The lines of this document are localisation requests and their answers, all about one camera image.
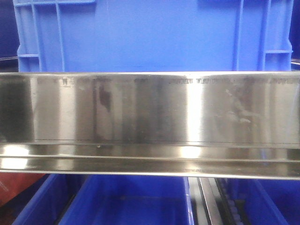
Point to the blue shelf box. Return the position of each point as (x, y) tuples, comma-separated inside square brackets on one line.
[(267, 202), (65, 199)]

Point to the white roller track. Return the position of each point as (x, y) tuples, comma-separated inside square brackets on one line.
[(234, 211)]

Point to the stainless steel shelf beam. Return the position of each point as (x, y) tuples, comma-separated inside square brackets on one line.
[(199, 124)]

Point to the blue upper shelf crate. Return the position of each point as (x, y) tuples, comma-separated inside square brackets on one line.
[(153, 35)]

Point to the steel shelf divider rail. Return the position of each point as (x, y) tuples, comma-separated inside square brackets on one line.
[(205, 210)]

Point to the blue shelf box left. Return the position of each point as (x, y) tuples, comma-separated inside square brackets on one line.
[(65, 199)]

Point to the blue shelf box right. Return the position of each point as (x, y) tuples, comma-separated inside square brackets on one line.
[(267, 202)]

